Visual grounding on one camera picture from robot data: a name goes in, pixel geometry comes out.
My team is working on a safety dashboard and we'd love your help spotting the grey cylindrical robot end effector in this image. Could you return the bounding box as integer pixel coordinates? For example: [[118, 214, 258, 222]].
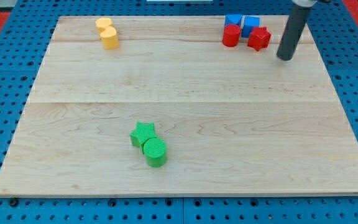
[[277, 0, 317, 61]]

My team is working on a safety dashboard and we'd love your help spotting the light wooden board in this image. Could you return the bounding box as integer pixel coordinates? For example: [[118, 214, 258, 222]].
[[0, 16, 358, 198]]

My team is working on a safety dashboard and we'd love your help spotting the yellow pentagon block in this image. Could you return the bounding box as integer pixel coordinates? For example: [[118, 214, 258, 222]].
[[95, 17, 113, 34]]

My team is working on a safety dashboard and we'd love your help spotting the red cylinder block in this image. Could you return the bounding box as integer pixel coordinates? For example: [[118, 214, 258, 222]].
[[222, 24, 241, 47]]

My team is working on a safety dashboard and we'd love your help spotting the green star block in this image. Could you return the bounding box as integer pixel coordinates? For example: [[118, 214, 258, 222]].
[[130, 122, 157, 149]]

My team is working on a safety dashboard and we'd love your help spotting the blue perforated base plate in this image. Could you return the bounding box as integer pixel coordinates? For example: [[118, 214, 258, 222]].
[[0, 0, 358, 223]]

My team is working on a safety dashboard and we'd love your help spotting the blue triangle block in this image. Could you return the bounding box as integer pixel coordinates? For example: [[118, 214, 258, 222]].
[[224, 14, 243, 27]]

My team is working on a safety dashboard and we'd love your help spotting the yellow heart block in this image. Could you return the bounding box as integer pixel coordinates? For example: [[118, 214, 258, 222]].
[[99, 26, 119, 50]]

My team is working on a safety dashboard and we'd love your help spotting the green cylinder block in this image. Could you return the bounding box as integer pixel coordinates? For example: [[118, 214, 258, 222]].
[[143, 138, 167, 168]]

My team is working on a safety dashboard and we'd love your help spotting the red star block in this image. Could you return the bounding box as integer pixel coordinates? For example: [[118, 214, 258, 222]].
[[247, 27, 271, 51]]

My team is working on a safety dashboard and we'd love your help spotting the blue cube block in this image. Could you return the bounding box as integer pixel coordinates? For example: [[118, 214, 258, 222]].
[[241, 16, 260, 38]]

